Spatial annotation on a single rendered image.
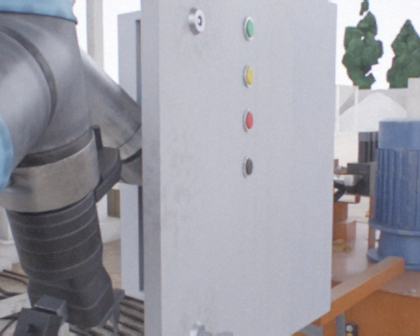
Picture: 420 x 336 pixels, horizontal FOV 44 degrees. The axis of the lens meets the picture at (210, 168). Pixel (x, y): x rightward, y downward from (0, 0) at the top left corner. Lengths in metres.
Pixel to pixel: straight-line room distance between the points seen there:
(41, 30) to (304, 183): 0.66
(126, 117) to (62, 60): 0.39
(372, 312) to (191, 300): 0.91
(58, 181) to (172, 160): 0.14
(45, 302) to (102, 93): 0.33
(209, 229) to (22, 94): 0.33
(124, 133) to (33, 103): 0.45
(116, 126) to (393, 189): 0.99
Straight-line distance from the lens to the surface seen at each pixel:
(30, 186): 0.41
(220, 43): 0.61
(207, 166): 0.57
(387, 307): 1.41
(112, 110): 0.75
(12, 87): 0.31
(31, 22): 0.37
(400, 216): 1.57
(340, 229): 1.83
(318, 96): 0.98
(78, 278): 0.48
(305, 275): 0.99
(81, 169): 0.42
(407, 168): 1.55
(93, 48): 4.41
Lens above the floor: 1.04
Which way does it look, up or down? 6 degrees down
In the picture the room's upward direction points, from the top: straight up
